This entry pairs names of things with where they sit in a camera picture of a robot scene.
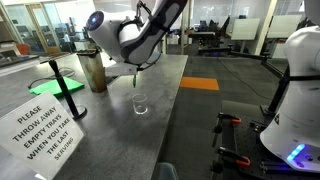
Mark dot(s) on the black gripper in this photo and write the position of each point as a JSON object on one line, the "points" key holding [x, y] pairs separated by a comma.
{"points": [[121, 69]]}

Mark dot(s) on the green pen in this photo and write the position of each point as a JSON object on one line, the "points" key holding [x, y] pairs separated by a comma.
{"points": [[134, 80]]}

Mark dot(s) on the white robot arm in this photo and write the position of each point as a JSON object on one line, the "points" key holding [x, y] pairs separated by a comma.
{"points": [[129, 38]]}

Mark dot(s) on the clear glass cup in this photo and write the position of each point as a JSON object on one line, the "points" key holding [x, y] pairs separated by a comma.
{"points": [[139, 103]]}

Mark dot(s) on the black sign stand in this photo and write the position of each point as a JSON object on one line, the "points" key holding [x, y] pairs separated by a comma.
{"points": [[77, 112]]}

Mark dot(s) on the white paper sign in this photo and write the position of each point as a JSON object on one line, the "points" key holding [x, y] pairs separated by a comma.
{"points": [[41, 133]]}

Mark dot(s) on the near blue chair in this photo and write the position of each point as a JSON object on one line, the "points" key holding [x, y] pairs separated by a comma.
{"points": [[164, 171]]}

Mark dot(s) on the far orange black clamp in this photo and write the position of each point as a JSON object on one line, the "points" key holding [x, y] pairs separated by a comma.
{"points": [[221, 119]]}

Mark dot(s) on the orange black clamp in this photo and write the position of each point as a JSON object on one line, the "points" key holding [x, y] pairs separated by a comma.
{"points": [[229, 157], [221, 119]]}

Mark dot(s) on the near orange black clamp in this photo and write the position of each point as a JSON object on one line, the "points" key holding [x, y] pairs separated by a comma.
{"points": [[229, 157]]}

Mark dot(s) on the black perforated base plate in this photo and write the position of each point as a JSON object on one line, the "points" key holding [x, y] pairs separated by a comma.
{"points": [[300, 161]]}

